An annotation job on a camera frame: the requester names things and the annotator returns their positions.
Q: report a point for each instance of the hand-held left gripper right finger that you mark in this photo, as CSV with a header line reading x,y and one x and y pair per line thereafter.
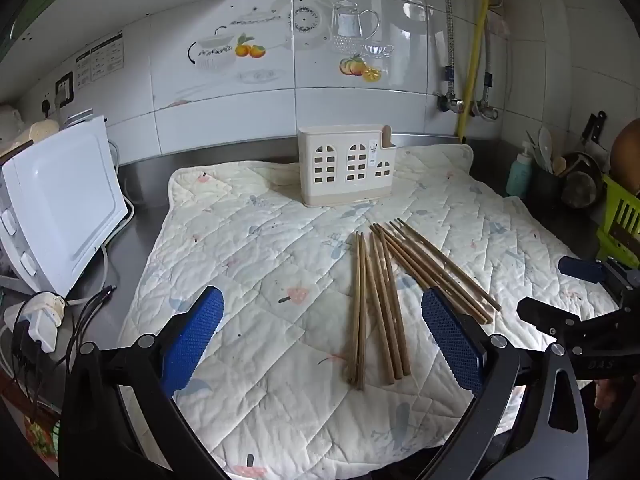
x,y
450,345

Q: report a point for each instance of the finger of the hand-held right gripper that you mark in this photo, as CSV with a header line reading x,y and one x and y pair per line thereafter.
x,y
542,317
582,269

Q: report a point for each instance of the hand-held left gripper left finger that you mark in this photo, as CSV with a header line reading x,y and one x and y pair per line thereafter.
x,y
195,340

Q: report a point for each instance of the bunch of wooden chopsticks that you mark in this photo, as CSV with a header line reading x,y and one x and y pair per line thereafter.
x,y
382,305

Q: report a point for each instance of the cream plastic utensil holder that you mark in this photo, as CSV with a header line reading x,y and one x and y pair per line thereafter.
x,y
345,180

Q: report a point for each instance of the person's right hand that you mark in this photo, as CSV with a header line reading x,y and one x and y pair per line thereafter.
x,y
606,394

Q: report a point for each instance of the green plastic basket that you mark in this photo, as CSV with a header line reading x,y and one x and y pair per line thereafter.
x,y
620,215

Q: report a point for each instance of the dark wok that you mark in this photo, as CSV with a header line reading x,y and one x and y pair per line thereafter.
x,y
580,185

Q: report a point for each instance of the black utensil crock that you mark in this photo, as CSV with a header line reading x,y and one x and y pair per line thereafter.
x,y
545,187

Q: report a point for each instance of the wooden spoon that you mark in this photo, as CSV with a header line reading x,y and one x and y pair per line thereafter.
x,y
559,164

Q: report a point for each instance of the teal soap bottle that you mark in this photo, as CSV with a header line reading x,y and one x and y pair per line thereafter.
x,y
520,172

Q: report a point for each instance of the brown wooden board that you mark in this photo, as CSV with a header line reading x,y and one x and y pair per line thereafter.
x,y
629,152

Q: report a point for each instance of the white spatula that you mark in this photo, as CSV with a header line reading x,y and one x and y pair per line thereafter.
x,y
545,145

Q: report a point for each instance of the pale green utensil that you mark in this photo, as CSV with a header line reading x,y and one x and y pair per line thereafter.
x,y
534,147

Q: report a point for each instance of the quilted printed mat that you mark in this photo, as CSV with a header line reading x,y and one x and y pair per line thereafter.
x,y
280,240

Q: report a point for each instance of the white power adapter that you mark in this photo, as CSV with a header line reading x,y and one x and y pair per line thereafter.
x,y
42,325

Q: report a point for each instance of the colourful packet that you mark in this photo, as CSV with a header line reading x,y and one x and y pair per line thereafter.
x,y
41,437

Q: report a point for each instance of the white countertop oven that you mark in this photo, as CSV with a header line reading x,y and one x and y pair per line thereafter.
x,y
65,200

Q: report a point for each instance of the metal pipe valves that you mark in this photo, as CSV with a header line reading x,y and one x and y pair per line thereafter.
x,y
450,102

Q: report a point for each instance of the white bag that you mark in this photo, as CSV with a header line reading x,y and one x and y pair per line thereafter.
x,y
10,120

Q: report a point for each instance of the black wall socket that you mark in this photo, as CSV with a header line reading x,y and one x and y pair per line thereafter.
x,y
64,89

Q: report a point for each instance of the wall notice sticker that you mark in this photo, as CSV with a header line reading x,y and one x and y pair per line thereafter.
x,y
100,57

